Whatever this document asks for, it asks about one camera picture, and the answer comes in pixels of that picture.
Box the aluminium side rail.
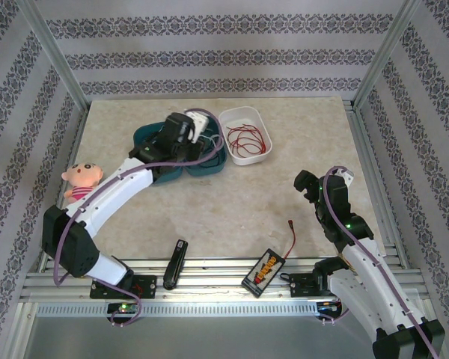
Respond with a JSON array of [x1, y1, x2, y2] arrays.
[[343, 99, 412, 270], [37, 106, 93, 272]]

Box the grey metal sheet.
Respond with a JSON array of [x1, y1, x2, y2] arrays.
[[20, 316, 379, 359]]

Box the red lead wire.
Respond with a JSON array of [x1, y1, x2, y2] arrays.
[[283, 220, 299, 260]]

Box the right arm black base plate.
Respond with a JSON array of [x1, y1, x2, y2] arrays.
[[290, 272, 337, 299]]

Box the black stapler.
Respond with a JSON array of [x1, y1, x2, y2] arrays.
[[162, 239, 189, 291]]

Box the aluminium mounting rails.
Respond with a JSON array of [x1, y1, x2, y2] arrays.
[[20, 256, 430, 304]]

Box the small circuit board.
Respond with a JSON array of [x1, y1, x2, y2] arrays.
[[107, 302, 140, 315], [316, 300, 343, 313]]

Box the white plastic container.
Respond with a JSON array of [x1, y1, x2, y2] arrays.
[[218, 105, 273, 167]]

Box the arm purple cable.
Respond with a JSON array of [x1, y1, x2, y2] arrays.
[[54, 107, 225, 328], [321, 166, 437, 359]]

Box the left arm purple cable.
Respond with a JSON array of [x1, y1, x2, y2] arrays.
[[54, 107, 225, 328]]

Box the pink plush doll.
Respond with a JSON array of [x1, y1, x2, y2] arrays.
[[61, 162, 105, 205]]

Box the black board with yellow connectors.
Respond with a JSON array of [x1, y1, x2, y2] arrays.
[[241, 248, 284, 299]]

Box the grey slotted cable duct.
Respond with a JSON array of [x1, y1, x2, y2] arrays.
[[35, 301, 319, 318]]

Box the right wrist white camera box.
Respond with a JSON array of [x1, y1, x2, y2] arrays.
[[331, 167, 355, 187]]

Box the teal plastic container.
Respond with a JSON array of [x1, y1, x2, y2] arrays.
[[132, 122, 184, 186], [183, 121, 228, 177]]

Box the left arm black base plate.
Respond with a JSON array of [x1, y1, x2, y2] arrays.
[[89, 274, 158, 300]]

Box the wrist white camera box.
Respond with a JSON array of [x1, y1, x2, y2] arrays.
[[185, 108, 210, 145], [331, 167, 355, 187]]

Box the aluminium frame post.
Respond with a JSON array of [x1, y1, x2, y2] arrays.
[[353, 0, 426, 109], [20, 0, 91, 113]]

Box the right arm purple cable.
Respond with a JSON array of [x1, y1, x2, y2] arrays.
[[321, 166, 437, 359]]

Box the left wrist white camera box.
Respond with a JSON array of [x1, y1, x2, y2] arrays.
[[185, 108, 210, 145]]

